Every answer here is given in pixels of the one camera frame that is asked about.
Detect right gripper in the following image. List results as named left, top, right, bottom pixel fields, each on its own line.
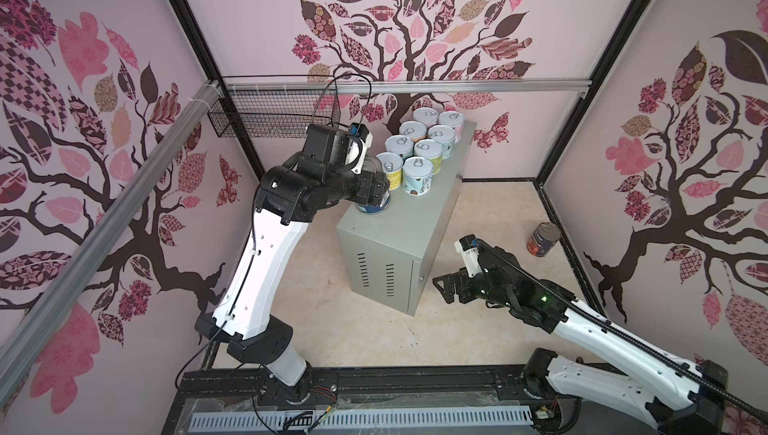
left=430, top=262, right=512, bottom=310

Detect tall blue labelled can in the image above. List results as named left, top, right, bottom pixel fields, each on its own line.
left=355, top=156, right=390, bottom=214

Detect yellow labelled can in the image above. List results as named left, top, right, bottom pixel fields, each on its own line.
left=376, top=152, right=403, bottom=191

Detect small light blue can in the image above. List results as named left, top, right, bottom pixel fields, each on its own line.
left=385, top=135, right=414, bottom=160

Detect green labelled can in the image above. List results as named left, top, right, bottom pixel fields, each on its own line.
left=414, top=139, right=444, bottom=175

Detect orange labelled can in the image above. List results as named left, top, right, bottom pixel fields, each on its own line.
left=399, top=120, right=428, bottom=143

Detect grey teal can front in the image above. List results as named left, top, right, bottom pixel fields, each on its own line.
left=428, top=124, right=456, bottom=159

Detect pink white labelled can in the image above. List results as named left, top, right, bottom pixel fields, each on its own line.
left=438, top=110, right=466, bottom=141

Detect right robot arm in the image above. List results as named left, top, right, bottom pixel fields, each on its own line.
left=432, top=239, right=767, bottom=434

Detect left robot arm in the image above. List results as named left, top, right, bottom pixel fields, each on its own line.
left=195, top=155, right=389, bottom=387

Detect grey metal cabinet box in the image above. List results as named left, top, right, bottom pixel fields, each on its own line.
left=336, top=134, right=472, bottom=316

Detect brown labelled can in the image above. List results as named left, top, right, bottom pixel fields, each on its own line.
left=526, top=222, right=562, bottom=257

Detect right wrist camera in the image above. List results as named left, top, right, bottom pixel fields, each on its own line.
left=454, top=234, right=482, bottom=278

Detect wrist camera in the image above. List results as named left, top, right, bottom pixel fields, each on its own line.
left=454, top=234, right=482, bottom=278
left=304, top=122, right=373, bottom=175

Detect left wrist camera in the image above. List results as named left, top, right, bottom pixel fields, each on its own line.
left=304, top=122, right=373, bottom=175

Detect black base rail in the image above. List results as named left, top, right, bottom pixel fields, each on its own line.
left=171, top=365, right=531, bottom=410

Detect back aluminium rail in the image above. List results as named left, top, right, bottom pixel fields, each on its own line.
left=227, top=78, right=592, bottom=94

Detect aluminium rail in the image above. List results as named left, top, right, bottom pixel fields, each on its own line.
left=1, top=80, right=223, bottom=403
left=227, top=78, right=592, bottom=94

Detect black wire mesh basket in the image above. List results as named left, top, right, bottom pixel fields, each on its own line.
left=208, top=81, right=341, bottom=138

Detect white slotted cable duct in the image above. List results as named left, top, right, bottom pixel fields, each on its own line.
left=187, top=406, right=533, bottom=434

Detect black corner frame post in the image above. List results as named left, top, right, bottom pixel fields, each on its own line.
left=168, top=0, right=266, bottom=180

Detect black right corner post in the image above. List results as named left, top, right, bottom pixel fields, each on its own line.
left=534, top=0, right=654, bottom=191

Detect left aluminium rail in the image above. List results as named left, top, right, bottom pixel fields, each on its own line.
left=1, top=80, right=223, bottom=403

